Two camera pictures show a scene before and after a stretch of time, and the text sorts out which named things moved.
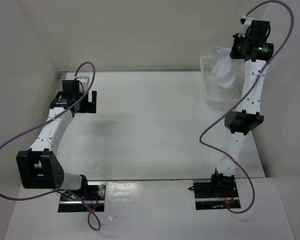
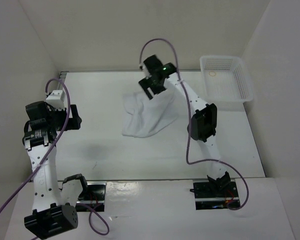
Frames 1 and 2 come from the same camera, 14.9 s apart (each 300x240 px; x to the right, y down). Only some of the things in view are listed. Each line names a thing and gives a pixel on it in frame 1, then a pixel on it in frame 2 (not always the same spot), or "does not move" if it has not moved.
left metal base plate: x=94 y=201 does not move
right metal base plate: x=208 y=196 does not move
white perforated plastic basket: x=218 y=97 does not move
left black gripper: x=89 y=107 -> x=74 y=122
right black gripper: x=234 y=54 -> x=145 y=83
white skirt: x=223 y=68 -> x=142 y=117
